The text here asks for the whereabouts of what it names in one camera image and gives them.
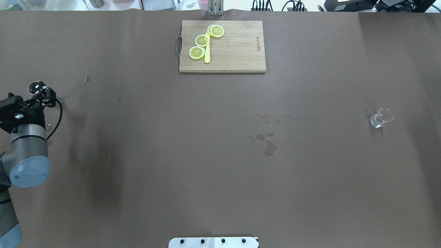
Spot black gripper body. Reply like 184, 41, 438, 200
14, 103, 46, 133

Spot steel jigger measuring cup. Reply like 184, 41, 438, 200
28, 81, 47, 95

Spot clear glass shaker cup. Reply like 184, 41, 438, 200
369, 108, 395, 128

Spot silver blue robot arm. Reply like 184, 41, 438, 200
1, 82, 57, 248

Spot middle lemon slice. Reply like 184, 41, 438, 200
194, 34, 211, 47

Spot lemon slice far end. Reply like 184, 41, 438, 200
207, 24, 225, 38

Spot wooden cutting board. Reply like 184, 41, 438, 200
178, 20, 266, 73

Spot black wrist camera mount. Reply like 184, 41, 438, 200
0, 92, 23, 134

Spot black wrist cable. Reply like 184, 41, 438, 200
45, 98, 63, 141

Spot lemon slice near handle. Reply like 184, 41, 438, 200
188, 46, 205, 60

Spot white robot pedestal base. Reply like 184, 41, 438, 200
168, 237, 260, 248

